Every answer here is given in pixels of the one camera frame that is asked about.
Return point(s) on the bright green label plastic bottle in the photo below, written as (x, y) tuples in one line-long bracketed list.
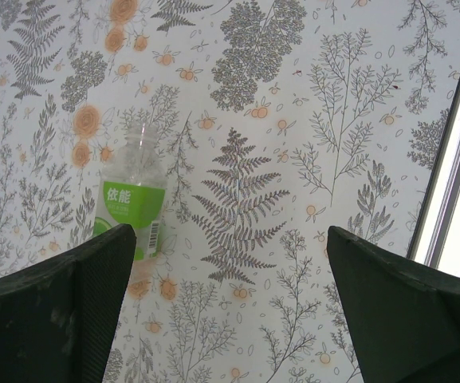
[(132, 199)]

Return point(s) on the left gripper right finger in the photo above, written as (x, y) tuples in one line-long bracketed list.
[(413, 319)]

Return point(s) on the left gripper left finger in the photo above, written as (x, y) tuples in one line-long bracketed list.
[(42, 319)]

